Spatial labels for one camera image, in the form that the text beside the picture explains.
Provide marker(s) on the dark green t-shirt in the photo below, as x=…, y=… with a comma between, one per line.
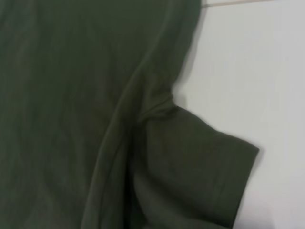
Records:
x=83, y=119

